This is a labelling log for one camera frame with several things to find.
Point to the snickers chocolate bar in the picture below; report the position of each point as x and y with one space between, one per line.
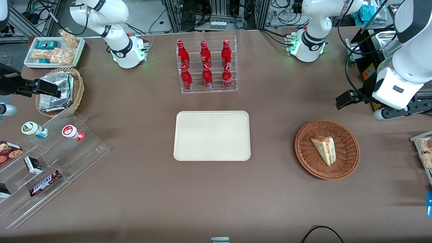
44 183

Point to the aluminium equipment rack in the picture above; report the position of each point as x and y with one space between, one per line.
263 13

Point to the teal snack box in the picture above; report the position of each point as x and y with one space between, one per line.
46 45

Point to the triangle sandwich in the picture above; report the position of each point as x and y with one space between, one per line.
324 150

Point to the red cookie box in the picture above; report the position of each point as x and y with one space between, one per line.
9 152

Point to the black white snack packet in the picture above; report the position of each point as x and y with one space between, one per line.
4 191

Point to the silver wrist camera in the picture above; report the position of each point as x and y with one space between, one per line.
8 109
383 114

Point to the white connector strip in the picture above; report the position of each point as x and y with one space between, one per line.
218 25

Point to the steel warmer pan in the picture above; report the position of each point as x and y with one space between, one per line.
384 38

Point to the blue plastic object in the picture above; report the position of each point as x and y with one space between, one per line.
429 204

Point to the brown wicker basket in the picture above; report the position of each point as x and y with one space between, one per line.
310 162

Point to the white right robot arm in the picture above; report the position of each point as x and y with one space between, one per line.
121 50

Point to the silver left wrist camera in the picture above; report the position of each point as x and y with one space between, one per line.
383 114

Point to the red cola bottle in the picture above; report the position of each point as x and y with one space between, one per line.
207 78
183 55
205 55
226 55
186 80
226 79

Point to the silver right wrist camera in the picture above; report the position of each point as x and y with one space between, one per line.
8 109

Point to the clear acrylic stepped shelf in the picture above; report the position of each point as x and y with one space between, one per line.
81 158

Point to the white rectangular snack tray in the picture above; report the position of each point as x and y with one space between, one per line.
29 60

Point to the black food warmer case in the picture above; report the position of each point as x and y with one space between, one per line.
362 47

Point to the clear bag of rice snacks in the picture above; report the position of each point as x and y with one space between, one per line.
425 145
427 161

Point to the small black white box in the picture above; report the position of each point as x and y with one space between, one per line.
33 165

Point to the cream plastic tray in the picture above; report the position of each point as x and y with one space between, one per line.
212 135

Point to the green lid yogurt cup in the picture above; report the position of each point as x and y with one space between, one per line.
32 129

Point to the foil wrapped package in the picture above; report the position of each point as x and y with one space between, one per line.
50 106
62 81

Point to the small teal packet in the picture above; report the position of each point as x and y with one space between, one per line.
44 61

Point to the light tan wicker basket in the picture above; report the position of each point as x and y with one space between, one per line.
78 89

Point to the small grey device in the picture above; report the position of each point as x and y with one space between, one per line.
220 240

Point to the clear acrylic bottle rack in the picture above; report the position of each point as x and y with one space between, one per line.
216 91

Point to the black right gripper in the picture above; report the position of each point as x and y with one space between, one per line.
7 84

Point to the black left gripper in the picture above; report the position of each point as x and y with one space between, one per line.
361 95

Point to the red lid yogurt cup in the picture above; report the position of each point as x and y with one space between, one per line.
71 132

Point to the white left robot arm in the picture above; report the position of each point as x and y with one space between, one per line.
312 33

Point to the clear bag of puffed snacks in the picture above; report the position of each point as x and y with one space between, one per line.
70 39
41 54
62 56

